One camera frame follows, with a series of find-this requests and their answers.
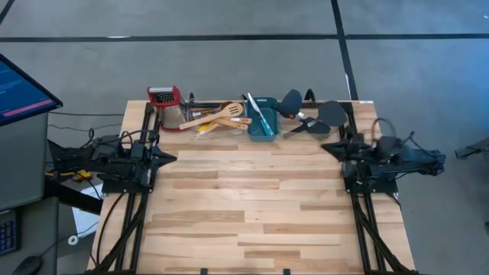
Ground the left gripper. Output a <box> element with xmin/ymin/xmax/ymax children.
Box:
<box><xmin>129</xmin><ymin>130</ymin><xmax>178</xmax><ymax>187</ymax></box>

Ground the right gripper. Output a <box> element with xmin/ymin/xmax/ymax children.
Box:
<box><xmin>320</xmin><ymin>132</ymin><xmax>374</xmax><ymax>173</ymax></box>

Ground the black rectangular-head spatula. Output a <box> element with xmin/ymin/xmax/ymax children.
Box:
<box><xmin>284</xmin><ymin>114</ymin><xmax>332</xmax><ymax>135</ymax></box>

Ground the black round-head spatula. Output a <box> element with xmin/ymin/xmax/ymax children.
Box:
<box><xmin>283</xmin><ymin>100</ymin><xmax>348</xmax><ymax>139</ymax></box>
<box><xmin>275</xmin><ymin>89</ymin><xmax>303</xmax><ymax>119</ymax></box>

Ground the wooden spork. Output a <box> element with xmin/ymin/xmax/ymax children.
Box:
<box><xmin>193</xmin><ymin>122</ymin><xmax>231</xmax><ymax>141</ymax></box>

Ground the black knife teal handle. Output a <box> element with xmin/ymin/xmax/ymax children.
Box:
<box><xmin>250</xmin><ymin>97</ymin><xmax>277</xmax><ymax>138</ymax></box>

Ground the wooden slotted spatula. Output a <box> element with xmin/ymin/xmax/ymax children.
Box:
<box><xmin>212</xmin><ymin>116</ymin><xmax>254</xmax><ymax>131</ymax></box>

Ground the wooden slotted spoon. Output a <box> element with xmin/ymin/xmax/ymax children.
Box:
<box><xmin>179</xmin><ymin>102</ymin><xmax>245</xmax><ymax>131</ymax></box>

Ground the butter knife patterned blue handle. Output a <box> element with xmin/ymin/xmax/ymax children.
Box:
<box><xmin>247</xmin><ymin>92</ymin><xmax>276</xmax><ymax>137</ymax></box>

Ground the clear plastic bin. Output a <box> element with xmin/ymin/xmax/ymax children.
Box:
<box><xmin>283</xmin><ymin>102</ymin><xmax>348</xmax><ymax>148</ymax></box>
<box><xmin>189</xmin><ymin>93</ymin><xmax>248</xmax><ymax>139</ymax></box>

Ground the teal plastic bin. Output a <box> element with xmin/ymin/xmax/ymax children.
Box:
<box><xmin>246</xmin><ymin>96</ymin><xmax>280</xmax><ymax>143</ymax></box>

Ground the white paper sheet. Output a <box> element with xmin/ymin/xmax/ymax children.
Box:
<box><xmin>71</xmin><ymin>184</ymin><xmax>105</xmax><ymax>238</ymax></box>

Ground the black floor stand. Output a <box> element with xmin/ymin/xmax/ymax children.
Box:
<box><xmin>454</xmin><ymin>137</ymin><xmax>489</xmax><ymax>161</ymax></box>

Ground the grey cabinet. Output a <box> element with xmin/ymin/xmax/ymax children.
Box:
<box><xmin>0</xmin><ymin>112</ymin><xmax>50</xmax><ymax>211</ymax></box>

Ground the grey desk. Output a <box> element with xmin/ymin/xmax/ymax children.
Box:
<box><xmin>0</xmin><ymin>196</ymin><xmax>60</xmax><ymax>275</ymax></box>

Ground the computer monitor blue screen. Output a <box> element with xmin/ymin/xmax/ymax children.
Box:
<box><xmin>0</xmin><ymin>53</ymin><xmax>64</xmax><ymax>128</ymax></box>

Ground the computer keyboard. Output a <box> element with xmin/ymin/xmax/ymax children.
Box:
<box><xmin>0</xmin><ymin>209</ymin><xmax>21</xmax><ymax>257</ymax></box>

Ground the black computer mouse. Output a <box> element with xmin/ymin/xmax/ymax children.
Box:
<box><xmin>10</xmin><ymin>255</ymin><xmax>42</xmax><ymax>275</ymax></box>

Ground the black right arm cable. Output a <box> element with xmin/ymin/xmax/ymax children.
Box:
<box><xmin>369</xmin><ymin>116</ymin><xmax>446</xmax><ymax>161</ymax></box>

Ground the black aluminium table frame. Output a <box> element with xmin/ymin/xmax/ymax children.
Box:
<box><xmin>87</xmin><ymin>99</ymin><xmax>417</xmax><ymax>275</ymax></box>

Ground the yellow cable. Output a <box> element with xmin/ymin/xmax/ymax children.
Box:
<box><xmin>44</xmin><ymin>170</ymin><xmax>92</xmax><ymax>183</ymax></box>

